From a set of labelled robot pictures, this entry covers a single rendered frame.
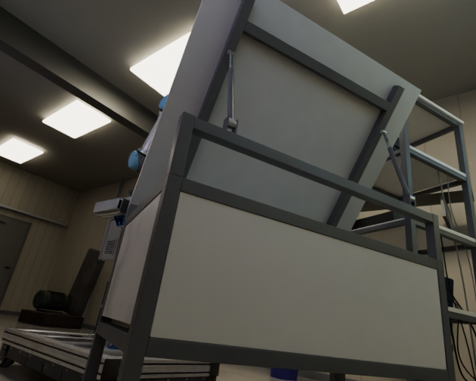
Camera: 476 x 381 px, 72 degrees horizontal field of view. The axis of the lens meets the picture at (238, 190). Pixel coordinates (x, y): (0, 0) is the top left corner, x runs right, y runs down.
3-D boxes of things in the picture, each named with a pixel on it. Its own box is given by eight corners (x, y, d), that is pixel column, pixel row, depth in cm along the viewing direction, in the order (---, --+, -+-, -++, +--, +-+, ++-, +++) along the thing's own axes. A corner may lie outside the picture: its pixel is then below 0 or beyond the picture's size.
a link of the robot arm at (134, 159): (149, 179, 212) (191, 105, 207) (128, 170, 202) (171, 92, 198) (143, 172, 221) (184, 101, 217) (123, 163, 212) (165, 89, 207)
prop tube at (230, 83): (224, 128, 104) (225, 71, 122) (231, 131, 105) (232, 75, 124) (229, 122, 102) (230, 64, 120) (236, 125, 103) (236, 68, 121)
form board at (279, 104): (335, 261, 189) (333, 259, 190) (421, 90, 170) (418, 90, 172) (128, 205, 141) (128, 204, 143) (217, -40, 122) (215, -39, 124)
